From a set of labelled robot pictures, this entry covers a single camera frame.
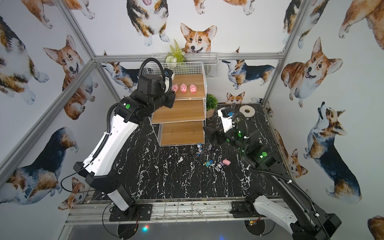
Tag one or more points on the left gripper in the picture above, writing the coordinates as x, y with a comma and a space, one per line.
169, 98

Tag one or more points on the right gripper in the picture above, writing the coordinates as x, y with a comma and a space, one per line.
213, 136

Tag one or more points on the pink pig toy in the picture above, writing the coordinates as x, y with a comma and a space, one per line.
183, 88
175, 88
193, 88
226, 162

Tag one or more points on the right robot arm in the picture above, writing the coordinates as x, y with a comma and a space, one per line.
302, 218

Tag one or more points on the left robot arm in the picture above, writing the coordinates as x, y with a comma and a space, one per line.
123, 118

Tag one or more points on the white tape roll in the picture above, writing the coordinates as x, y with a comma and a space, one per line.
247, 111

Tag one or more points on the black purple kuromi figure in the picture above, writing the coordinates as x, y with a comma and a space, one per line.
218, 167

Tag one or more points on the green fern plant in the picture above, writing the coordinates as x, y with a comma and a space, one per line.
176, 54

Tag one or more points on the teal small toy figure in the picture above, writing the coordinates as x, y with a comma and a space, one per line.
208, 163

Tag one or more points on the blue doraemon figure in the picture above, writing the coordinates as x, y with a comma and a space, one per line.
200, 149

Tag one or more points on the small potted green plant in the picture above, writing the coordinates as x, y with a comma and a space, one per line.
211, 105

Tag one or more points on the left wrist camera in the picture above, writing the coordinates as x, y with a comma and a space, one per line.
169, 77

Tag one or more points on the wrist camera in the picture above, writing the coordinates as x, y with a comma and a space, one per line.
169, 77
226, 118

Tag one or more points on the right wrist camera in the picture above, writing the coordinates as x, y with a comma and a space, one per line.
226, 118

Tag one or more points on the white wire three-tier shelf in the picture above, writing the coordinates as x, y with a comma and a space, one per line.
183, 123

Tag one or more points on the white wire wall basket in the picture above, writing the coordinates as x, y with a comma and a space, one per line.
193, 64

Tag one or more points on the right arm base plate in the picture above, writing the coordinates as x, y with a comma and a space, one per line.
243, 210

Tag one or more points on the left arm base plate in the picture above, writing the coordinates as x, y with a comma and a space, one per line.
138, 212

